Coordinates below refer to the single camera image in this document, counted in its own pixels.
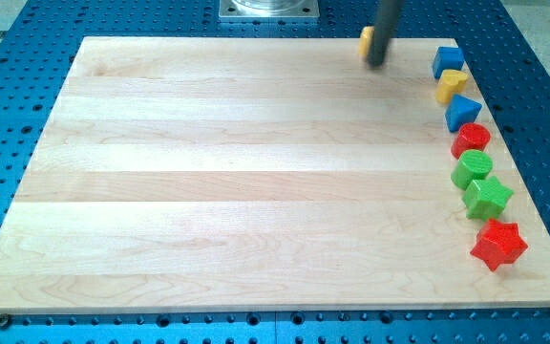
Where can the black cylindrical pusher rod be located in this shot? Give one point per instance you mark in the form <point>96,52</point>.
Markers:
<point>386,19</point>

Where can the yellow hexagon block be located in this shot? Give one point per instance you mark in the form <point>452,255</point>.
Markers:
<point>365,41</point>

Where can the blue cube block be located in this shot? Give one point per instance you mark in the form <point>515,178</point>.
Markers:
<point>447,58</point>

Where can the yellow heart block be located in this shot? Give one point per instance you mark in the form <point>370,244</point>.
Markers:
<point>451,82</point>

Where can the blue triangle block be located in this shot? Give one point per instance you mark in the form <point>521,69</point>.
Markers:
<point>461,110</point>

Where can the red cylinder block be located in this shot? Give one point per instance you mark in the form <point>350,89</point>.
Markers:
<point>470,136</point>

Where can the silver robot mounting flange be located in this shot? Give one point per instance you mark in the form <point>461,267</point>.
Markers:
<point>246,9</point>

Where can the green cylinder block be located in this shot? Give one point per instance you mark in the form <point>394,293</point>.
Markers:
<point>471,165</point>

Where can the green star block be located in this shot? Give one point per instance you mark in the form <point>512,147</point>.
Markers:
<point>486,199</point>

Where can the red star block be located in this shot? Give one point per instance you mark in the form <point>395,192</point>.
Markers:
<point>498,243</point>

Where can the light wooden board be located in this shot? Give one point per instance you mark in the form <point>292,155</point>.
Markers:
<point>239,174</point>

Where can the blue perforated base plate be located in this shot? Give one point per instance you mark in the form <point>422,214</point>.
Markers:
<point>509,53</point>

